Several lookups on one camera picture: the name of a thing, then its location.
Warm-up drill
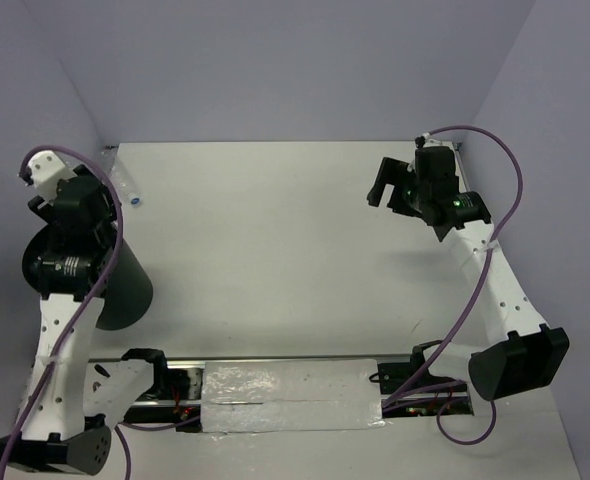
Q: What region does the clear bottle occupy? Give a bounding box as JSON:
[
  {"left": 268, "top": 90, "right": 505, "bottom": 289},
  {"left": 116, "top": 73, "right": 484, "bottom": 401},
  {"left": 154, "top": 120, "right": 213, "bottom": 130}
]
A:
[{"left": 99, "top": 147, "right": 142, "bottom": 207}]

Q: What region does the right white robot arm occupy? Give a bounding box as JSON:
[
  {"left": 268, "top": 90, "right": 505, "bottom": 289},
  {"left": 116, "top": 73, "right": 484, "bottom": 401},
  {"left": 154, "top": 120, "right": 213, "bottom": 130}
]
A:
[{"left": 367, "top": 147, "right": 570, "bottom": 407}]

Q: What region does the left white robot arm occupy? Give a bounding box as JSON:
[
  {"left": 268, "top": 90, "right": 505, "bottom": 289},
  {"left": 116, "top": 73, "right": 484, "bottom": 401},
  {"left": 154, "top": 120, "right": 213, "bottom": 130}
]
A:
[{"left": 0, "top": 162, "right": 171, "bottom": 476}]

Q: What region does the black cylindrical bin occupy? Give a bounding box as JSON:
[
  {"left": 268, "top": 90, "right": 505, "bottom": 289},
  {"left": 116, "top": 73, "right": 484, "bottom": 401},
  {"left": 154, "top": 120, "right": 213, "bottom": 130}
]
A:
[{"left": 22, "top": 230, "right": 153, "bottom": 331}]

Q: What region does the silver taped cover plate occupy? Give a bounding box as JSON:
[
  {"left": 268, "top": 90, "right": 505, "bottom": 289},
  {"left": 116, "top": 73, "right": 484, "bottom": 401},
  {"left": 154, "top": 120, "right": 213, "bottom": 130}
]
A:
[{"left": 200, "top": 359, "right": 385, "bottom": 434}]

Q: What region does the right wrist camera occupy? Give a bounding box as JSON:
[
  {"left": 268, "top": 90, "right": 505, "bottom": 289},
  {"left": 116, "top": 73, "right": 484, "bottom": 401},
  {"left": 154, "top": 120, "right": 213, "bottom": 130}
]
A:
[{"left": 413, "top": 134, "right": 456, "bottom": 183}]

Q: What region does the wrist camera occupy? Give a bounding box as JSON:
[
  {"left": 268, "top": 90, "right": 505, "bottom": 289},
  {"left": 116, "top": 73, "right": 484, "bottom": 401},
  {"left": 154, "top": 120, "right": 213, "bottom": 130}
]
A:
[
  {"left": 413, "top": 134, "right": 456, "bottom": 183},
  {"left": 19, "top": 150, "right": 76, "bottom": 202}
]

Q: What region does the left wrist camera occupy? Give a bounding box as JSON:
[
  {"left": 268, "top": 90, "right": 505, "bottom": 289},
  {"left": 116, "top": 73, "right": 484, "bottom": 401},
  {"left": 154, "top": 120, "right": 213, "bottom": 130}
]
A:
[{"left": 19, "top": 150, "right": 76, "bottom": 202}]

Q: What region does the metal base rail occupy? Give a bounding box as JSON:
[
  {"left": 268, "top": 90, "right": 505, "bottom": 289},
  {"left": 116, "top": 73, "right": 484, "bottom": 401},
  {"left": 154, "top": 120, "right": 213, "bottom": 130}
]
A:
[{"left": 124, "top": 354, "right": 473, "bottom": 432}]

